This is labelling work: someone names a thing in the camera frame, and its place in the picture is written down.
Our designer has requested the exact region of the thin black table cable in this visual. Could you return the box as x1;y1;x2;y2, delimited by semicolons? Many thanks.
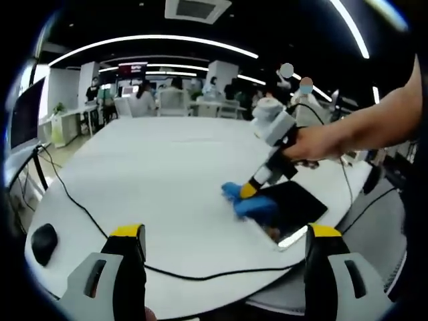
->
39;144;302;280

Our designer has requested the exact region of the white low cabinet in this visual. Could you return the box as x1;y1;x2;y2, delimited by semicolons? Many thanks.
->
38;110;86;148

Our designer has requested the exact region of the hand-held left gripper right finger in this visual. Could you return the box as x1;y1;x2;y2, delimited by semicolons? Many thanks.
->
304;223;394;321

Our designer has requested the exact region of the ceiling air vent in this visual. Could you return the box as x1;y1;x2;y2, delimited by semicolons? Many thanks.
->
165;0;233;24

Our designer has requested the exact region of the red wall screen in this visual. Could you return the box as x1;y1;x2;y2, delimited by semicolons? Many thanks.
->
118;62;148;76

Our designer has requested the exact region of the black computer mouse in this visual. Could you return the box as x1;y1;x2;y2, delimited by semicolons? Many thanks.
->
30;223;58;268

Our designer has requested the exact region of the blue cleaning cloth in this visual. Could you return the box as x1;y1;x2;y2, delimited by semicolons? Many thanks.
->
221;181;280;221

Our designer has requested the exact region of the curved ceiling light strip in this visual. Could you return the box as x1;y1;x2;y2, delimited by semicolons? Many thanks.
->
48;34;260;67

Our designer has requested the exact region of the black monitor on stand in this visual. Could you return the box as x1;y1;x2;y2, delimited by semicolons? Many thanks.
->
6;76;51;191

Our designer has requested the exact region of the white office chair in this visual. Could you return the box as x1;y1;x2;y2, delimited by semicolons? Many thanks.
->
156;88;190;117

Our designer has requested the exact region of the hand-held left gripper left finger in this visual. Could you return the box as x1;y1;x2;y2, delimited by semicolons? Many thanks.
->
58;223;148;321

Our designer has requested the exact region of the black looped gripper cable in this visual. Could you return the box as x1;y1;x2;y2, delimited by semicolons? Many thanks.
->
289;102;326;127

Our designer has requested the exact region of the grey office chair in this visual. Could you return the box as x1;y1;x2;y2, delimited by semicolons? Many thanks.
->
245;163;409;315

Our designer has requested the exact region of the person's right hand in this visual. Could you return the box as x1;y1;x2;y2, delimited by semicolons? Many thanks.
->
282;126;345;168

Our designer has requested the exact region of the person's dark shirt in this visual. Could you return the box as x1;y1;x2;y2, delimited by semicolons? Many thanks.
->
397;53;428;302

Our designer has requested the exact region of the black cable across chair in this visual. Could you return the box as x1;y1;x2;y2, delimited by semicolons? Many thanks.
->
340;187;401;235

